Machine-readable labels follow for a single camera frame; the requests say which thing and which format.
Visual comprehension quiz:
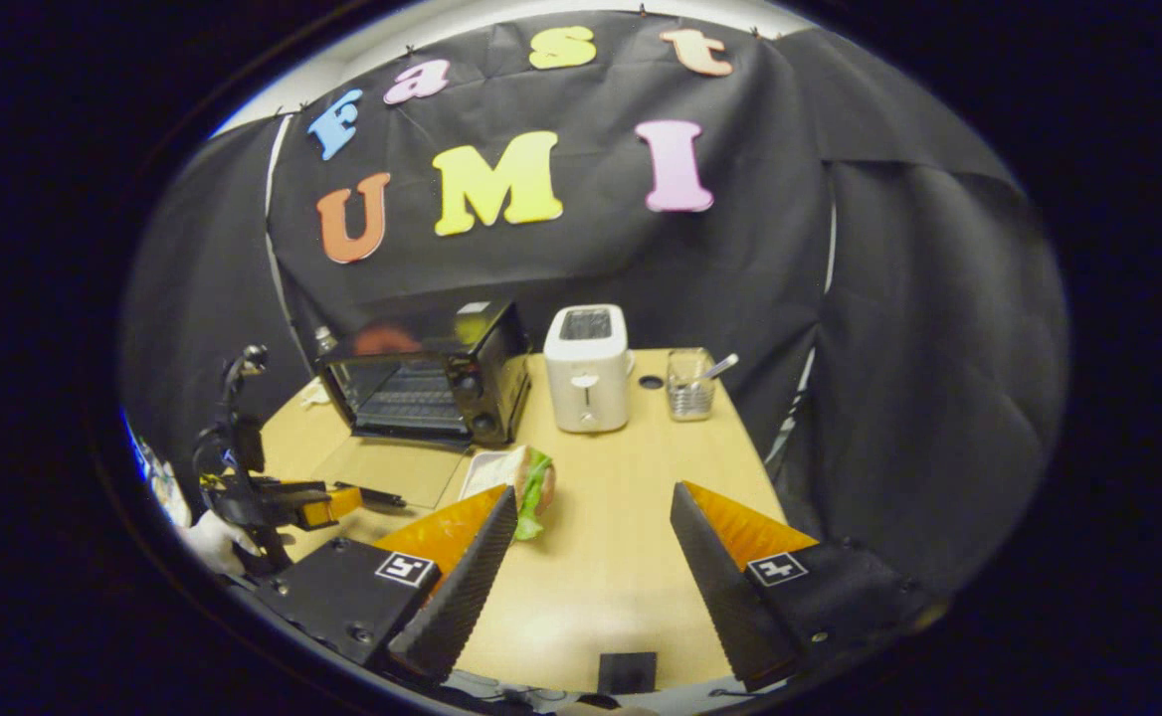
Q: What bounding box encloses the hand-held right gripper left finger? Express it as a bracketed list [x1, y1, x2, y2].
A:
[248, 485, 519, 687]

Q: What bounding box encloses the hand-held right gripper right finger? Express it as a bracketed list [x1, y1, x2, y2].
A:
[670, 481, 945, 692]

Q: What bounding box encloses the sandwich with lettuce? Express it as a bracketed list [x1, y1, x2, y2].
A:
[509, 445, 557, 541]

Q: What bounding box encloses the black electric oven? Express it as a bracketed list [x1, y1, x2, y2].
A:
[312, 298, 532, 510]

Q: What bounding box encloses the white rectangular tray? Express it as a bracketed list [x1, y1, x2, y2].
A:
[459, 449, 527, 503]

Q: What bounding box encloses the black table clamp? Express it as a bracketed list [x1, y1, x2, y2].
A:
[598, 651, 658, 695]

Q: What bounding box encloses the clear ribbed glass holder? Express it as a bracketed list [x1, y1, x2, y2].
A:
[667, 348, 717, 423]

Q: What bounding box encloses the white toaster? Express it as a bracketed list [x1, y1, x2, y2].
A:
[543, 303, 634, 435]

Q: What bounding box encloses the black backdrop cloth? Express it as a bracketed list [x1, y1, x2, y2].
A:
[118, 10, 1069, 598]

